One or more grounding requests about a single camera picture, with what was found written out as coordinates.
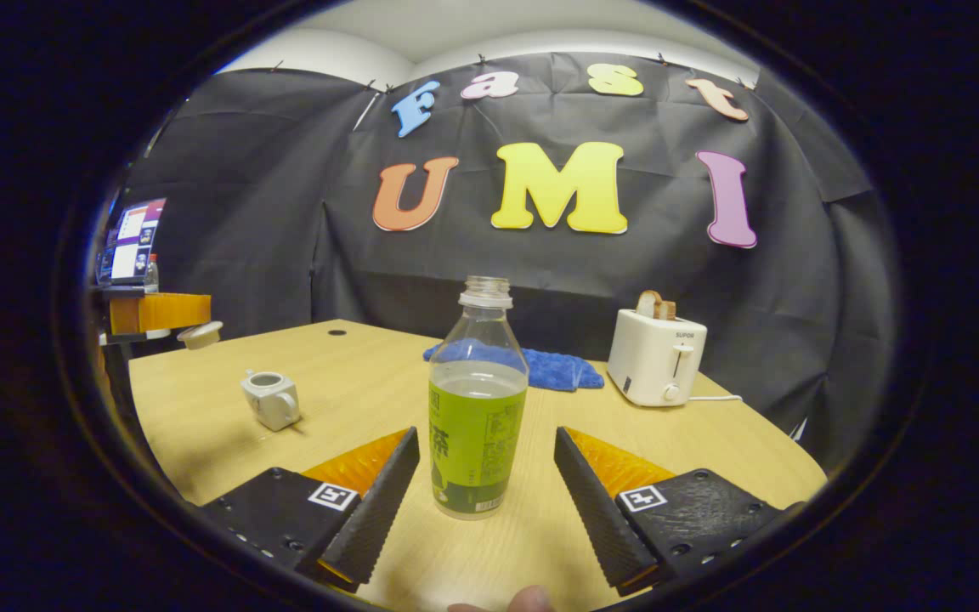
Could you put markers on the computer monitor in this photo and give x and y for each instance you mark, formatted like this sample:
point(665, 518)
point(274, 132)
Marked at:
point(132, 242)

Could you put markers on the blue towel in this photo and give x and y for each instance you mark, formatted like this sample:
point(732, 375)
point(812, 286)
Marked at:
point(553, 370)

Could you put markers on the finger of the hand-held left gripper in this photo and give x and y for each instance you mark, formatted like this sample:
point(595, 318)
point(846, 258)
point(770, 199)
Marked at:
point(162, 311)

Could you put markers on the white toaster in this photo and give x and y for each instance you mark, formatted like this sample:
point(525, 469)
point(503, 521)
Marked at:
point(655, 361)

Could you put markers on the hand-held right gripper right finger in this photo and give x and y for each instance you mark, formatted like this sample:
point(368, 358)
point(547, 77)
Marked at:
point(600, 523)

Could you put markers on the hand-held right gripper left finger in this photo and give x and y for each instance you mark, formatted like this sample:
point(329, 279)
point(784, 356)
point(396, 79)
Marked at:
point(375, 523)

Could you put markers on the green label water bottle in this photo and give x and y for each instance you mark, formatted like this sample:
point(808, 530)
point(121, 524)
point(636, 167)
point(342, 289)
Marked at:
point(477, 425)

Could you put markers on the toast bread slice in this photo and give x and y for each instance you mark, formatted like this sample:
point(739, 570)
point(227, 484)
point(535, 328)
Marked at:
point(655, 306)

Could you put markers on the red cap plastic bottle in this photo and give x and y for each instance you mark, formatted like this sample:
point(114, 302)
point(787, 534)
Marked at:
point(151, 276)

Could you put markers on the white ceramic teacup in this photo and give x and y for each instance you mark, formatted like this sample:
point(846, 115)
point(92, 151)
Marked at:
point(273, 404)

